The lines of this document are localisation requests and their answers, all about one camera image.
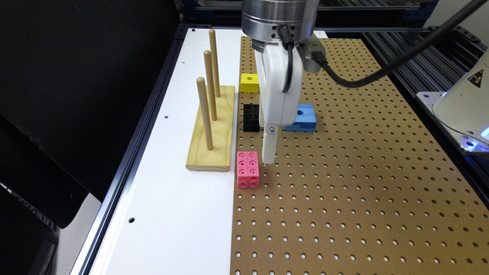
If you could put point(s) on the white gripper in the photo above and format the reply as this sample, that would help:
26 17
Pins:
277 107

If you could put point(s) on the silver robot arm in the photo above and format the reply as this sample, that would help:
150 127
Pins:
276 28

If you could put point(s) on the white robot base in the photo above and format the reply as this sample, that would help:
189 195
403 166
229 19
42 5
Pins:
463 110

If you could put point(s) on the black cube block cluster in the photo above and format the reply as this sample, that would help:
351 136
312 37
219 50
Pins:
251 118

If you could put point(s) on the blue block with hole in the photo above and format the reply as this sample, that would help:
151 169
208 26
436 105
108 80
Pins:
305 119

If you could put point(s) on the pink cube block cluster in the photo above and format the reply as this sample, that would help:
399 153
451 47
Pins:
247 170

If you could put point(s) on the yellow block with hole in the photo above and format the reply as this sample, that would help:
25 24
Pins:
249 83

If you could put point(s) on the wooden peg stand base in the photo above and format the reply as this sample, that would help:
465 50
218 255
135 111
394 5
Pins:
218 159

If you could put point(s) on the front wooden peg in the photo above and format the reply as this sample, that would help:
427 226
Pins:
203 102

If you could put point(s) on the wooden peg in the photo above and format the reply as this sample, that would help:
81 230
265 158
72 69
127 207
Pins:
210 85
203 102
215 63

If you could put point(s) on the middle wooden peg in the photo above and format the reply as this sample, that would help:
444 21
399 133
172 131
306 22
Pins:
210 85

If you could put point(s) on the rear wooden peg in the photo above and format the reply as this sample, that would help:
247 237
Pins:
215 63

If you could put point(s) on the white table board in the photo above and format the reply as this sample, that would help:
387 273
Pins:
170 220

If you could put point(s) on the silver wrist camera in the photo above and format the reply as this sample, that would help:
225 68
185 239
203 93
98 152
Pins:
309 49

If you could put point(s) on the black aluminium frame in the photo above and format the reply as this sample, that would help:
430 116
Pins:
228 38

